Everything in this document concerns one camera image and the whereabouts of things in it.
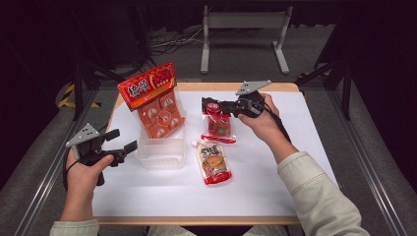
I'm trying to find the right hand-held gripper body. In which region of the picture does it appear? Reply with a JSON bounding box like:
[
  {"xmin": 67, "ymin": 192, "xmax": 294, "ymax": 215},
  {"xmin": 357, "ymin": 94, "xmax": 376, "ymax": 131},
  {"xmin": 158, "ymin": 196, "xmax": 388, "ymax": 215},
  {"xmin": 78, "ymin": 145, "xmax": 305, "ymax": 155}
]
[{"xmin": 225, "ymin": 79, "xmax": 272, "ymax": 119}]

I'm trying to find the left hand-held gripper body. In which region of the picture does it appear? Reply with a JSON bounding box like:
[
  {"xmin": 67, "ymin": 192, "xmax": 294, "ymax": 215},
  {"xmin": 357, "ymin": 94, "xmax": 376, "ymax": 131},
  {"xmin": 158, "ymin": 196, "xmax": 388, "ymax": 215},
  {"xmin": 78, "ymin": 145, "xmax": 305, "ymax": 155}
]
[{"xmin": 65, "ymin": 122, "xmax": 129, "ymax": 168}]

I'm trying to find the small red snack packet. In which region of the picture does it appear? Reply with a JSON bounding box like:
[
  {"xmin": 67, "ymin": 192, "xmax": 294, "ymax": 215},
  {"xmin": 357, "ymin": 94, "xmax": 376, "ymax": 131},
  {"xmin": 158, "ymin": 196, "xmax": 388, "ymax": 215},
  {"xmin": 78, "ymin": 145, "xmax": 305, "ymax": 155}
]
[{"xmin": 201, "ymin": 96, "xmax": 238, "ymax": 145}]

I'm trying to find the translucent plastic storage box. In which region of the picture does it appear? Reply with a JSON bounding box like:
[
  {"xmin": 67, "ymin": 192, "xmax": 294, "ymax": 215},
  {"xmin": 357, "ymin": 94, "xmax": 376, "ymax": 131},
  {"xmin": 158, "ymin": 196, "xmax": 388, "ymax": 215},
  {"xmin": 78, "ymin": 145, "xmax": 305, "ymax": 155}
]
[{"xmin": 132, "ymin": 88, "xmax": 188, "ymax": 171}]

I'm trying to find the large orange snack packet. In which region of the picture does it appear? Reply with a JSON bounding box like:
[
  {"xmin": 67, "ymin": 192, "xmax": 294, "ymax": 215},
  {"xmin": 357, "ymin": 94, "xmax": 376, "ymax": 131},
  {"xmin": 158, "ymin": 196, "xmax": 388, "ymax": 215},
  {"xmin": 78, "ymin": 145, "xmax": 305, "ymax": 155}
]
[{"xmin": 116, "ymin": 62, "xmax": 186, "ymax": 140}]

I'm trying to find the person's right hand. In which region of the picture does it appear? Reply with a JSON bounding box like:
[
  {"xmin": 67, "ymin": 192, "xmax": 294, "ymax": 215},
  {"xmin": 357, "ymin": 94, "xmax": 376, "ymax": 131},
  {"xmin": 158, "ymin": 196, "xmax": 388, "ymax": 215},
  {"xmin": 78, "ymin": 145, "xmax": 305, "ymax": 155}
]
[{"xmin": 237, "ymin": 92, "xmax": 293, "ymax": 152}]

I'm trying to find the person's left hand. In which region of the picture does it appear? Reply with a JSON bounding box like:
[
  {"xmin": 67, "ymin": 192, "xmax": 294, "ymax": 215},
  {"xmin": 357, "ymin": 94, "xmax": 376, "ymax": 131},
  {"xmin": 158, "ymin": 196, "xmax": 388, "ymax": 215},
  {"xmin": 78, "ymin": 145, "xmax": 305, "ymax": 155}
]
[{"xmin": 64, "ymin": 148, "xmax": 115, "ymax": 202}]

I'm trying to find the yellow black hazard tape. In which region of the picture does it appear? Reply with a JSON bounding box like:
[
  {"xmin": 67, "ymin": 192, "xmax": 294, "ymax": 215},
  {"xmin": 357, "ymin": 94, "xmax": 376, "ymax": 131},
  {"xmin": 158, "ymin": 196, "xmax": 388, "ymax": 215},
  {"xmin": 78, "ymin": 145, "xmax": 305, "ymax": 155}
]
[{"xmin": 58, "ymin": 83, "xmax": 101, "ymax": 109}]

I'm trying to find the spouted sauce pouch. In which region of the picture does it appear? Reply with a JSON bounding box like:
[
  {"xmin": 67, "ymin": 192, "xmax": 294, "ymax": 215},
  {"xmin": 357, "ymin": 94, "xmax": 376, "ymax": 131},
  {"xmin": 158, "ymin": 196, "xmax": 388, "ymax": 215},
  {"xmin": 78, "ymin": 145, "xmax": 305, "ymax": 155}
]
[{"xmin": 191, "ymin": 140, "xmax": 233, "ymax": 186}]

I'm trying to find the black tripod stand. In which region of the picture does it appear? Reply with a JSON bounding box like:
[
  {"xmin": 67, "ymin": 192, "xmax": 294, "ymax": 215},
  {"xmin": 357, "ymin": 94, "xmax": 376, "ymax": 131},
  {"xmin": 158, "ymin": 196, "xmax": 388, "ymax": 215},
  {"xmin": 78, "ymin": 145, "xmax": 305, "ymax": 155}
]
[
  {"xmin": 70, "ymin": 9, "xmax": 158, "ymax": 122},
  {"xmin": 294, "ymin": 58, "xmax": 353, "ymax": 122}
]

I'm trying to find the white table mat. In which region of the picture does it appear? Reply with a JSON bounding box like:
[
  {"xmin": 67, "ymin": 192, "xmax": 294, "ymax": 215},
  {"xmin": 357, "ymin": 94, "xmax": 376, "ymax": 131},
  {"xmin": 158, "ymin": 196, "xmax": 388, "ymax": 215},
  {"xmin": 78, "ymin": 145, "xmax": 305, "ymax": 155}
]
[{"xmin": 91, "ymin": 90, "xmax": 340, "ymax": 218}]

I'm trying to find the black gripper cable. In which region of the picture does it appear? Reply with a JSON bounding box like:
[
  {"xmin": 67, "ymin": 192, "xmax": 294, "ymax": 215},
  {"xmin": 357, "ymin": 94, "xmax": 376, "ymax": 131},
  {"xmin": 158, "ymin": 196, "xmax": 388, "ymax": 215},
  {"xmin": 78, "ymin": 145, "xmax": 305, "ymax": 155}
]
[
  {"xmin": 260, "ymin": 101, "xmax": 293, "ymax": 144},
  {"xmin": 61, "ymin": 148, "xmax": 82, "ymax": 193}
]

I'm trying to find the aluminium frame rail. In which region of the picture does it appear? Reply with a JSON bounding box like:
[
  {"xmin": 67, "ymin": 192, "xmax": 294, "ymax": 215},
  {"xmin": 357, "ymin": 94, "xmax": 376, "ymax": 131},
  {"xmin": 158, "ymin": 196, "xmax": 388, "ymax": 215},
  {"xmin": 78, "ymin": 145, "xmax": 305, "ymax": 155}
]
[
  {"xmin": 328, "ymin": 88, "xmax": 407, "ymax": 236},
  {"xmin": 13, "ymin": 88, "xmax": 99, "ymax": 236}
]

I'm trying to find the white floor cable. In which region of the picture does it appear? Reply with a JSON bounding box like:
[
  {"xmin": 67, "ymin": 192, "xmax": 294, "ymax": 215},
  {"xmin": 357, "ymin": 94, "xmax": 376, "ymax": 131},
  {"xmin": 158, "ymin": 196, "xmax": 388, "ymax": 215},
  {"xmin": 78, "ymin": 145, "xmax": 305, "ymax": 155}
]
[{"xmin": 151, "ymin": 28, "xmax": 205, "ymax": 47}]

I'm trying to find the metal frame stand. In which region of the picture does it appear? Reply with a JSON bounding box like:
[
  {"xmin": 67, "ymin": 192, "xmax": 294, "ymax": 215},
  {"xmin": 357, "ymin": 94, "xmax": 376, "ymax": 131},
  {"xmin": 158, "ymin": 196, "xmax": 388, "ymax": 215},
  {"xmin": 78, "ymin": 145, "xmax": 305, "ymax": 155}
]
[{"xmin": 200, "ymin": 4, "xmax": 294, "ymax": 76}]

